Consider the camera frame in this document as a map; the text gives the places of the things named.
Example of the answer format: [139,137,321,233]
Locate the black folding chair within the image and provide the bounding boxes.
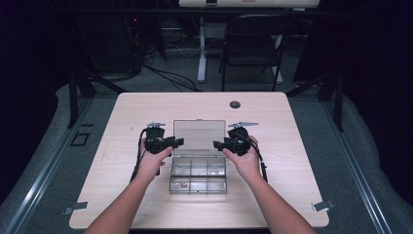
[218,13,295,92]

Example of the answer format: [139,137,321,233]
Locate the aluminium floor rail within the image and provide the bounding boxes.
[3,97,94,234]
[320,100,394,234]

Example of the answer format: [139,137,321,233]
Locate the black frame crossbar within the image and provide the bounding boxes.
[57,8,325,18]

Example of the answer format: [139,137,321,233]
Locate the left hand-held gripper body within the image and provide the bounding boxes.
[144,121,173,155]

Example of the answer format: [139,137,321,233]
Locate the person's left hand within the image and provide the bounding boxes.
[137,138,174,181]

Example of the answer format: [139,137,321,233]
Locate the dark computer tower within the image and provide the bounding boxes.
[77,13,143,74]

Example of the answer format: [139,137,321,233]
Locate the black metal stand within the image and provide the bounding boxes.
[66,69,128,130]
[285,69,345,133]

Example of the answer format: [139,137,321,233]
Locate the black floor cables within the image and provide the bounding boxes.
[142,62,200,93]

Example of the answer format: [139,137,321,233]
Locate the grey tape strip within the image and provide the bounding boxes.
[311,200,335,213]
[62,201,89,216]

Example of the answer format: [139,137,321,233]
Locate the clear plastic compartment box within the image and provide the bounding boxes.
[169,119,228,195]

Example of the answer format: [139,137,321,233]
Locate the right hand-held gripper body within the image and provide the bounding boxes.
[227,121,260,156]

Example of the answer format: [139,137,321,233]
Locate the person's right hand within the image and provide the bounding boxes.
[222,136,263,183]

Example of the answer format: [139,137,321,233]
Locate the white desk with legs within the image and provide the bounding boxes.
[178,0,321,85]

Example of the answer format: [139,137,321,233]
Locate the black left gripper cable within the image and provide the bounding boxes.
[130,128,148,183]

